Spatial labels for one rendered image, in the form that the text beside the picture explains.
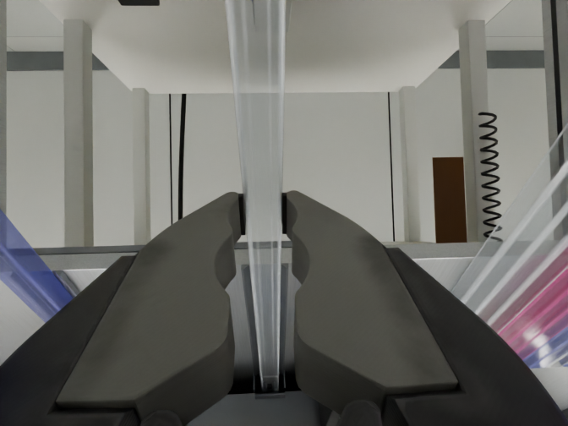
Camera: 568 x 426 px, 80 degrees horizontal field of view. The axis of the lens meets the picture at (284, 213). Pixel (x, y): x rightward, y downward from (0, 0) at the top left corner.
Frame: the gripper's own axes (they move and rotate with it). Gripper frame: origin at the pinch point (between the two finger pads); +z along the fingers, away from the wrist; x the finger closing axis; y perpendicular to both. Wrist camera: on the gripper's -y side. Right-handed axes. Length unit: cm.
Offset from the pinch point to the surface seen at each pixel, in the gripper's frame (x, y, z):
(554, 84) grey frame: 38, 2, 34
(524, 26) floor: 130, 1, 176
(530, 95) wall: 151, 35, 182
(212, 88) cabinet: -12, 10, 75
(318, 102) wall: 29, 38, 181
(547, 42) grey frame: 38, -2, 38
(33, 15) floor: -101, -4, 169
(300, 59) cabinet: 7, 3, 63
